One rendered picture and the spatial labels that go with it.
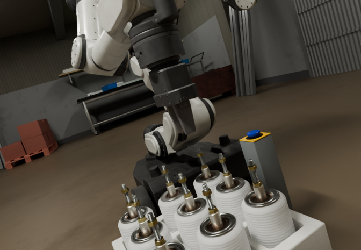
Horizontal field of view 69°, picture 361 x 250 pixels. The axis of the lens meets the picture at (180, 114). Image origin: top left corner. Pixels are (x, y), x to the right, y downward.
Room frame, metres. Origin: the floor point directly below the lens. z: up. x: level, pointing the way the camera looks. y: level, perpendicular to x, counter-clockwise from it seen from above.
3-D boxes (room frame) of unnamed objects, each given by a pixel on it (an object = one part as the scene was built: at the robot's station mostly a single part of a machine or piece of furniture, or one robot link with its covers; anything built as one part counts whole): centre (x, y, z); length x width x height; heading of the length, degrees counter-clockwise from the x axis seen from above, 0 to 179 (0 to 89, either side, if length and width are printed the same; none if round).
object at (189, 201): (0.60, 0.05, 0.26); 0.02 x 0.02 x 0.03
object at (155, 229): (0.45, 0.11, 0.30); 0.01 x 0.01 x 0.08
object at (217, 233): (0.50, 0.00, 0.25); 0.08 x 0.08 x 0.01
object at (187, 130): (0.47, -0.01, 0.48); 0.03 x 0.02 x 0.06; 110
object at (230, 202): (0.65, -0.06, 0.16); 0.10 x 0.10 x 0.18
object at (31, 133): (5.77, 3.30, 0.37); 1.25 x 0.90 x 0.73; 21
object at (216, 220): (0.50, 0.00, 0.26); 0.02 x 0.02 x 0.03
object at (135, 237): (0.56, 0.15, 0.25); 0.08 x 0.08 x 0.01
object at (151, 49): (0.50, 0.00, 0.57); 0.13 x 0.10 x 0.12; 20
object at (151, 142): (1.38, 0.11, 0.28); 0.21 x 0.20 x 0.13; 21
